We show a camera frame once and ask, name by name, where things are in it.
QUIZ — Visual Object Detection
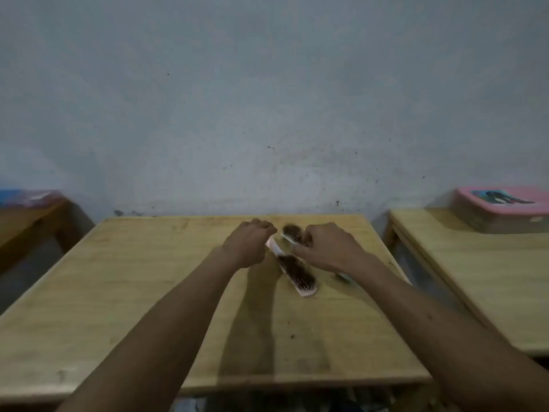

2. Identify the person's right hand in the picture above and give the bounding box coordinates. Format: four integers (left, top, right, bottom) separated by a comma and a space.
291, 223, 365, 275

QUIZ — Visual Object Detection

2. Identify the person's left hand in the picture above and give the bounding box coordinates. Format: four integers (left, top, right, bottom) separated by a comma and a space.
221, 218, 279, 270

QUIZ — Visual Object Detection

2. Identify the pink hairbrush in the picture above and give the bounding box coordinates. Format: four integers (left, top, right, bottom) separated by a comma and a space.
265, 235, 319, 298

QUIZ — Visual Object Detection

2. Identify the light blue hairbrush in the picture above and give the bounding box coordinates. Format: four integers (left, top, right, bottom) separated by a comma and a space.
281, 224, 356, 284

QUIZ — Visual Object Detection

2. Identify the person's right forearm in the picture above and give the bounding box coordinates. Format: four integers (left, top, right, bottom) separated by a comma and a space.
343, 252, 549, 412

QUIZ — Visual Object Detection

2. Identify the person's left forearm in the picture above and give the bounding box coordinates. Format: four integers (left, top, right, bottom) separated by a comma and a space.
55, 246, 241, 412

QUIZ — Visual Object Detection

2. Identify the pale wooden side table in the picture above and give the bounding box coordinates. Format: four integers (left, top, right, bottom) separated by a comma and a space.
384, 208, 549, 359

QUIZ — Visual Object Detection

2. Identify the light wooden table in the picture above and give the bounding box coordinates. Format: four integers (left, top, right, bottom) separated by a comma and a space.
0, 214, 434, 404

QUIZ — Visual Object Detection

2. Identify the pink lid storage box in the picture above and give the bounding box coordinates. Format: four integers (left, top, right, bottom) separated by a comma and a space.
450, 186, 549, 235

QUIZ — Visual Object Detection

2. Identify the dark wooden table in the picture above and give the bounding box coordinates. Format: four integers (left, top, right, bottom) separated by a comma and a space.
0, 197, 95, 275

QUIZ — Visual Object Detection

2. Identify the blue and pink case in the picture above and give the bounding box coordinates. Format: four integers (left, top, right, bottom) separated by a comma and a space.
0, 189, 65, 209

